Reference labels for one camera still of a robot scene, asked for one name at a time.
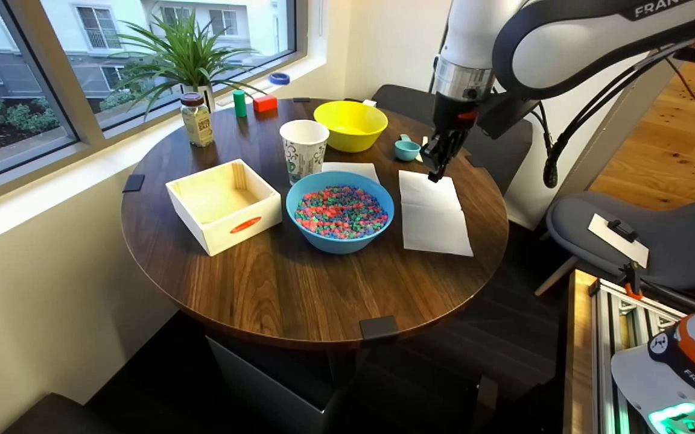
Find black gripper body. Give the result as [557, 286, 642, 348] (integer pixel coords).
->
[430, 94, 477, 156]

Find large white napkin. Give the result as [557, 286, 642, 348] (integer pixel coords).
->
[395, 169, 475, 262]

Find colourful beads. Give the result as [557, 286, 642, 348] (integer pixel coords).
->
[294, 186, 391, 242]

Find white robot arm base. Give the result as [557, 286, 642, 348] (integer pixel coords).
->
[608, 280, 695, 434]

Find small white napkin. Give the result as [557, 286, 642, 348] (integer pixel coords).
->
[317, 159, 380, 186]

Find yellow bowl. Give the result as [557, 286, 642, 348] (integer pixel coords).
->
[310, 100, 391, 156]

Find blue bowl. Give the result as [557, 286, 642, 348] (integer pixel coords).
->
[285, 169, 395, 258]

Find teal plastic scoop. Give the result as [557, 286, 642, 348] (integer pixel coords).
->
[393, 133, 425, 165]

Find dark grey armchair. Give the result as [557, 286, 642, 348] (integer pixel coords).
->
[372, 82, 535, 177]

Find printed paper cup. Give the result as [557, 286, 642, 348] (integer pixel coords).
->
[278, 119, 329, 186]

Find red block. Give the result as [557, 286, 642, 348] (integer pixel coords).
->
[251, 94, 280, 119]

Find black table edge clip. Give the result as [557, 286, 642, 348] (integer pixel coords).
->
[356, 316, 399, 342]
[121, 172, 146, 196]

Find white tag with black clip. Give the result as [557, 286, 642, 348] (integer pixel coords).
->
[586, 212, 654, 274]

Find green block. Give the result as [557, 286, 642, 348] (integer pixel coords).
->
[230, 90, 251, 121]

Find pale wooden box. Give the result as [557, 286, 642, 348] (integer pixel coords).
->
[164, 157, 285, 258]

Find glass spice jar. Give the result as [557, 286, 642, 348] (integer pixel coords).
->
[179, 90, 217, 151]

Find wooden cabinet edge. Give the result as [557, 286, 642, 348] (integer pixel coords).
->
[561, 268, 603, 434]

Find blue grey chair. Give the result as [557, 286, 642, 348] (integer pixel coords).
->
[532, 188, 695, 300]

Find green potted plant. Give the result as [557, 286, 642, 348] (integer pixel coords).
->
[109, 10, 259, 112]

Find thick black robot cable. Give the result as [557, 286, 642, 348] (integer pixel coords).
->
[539, 45, 687, 190]

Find aluminium rail frame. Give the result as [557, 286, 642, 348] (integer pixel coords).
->
[591, 275, 687, 434]

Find grey table pedestal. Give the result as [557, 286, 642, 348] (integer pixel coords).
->
[203, 335, 350, 434]

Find window with beige frame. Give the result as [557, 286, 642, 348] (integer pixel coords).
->
[0, 0, 300, 200]

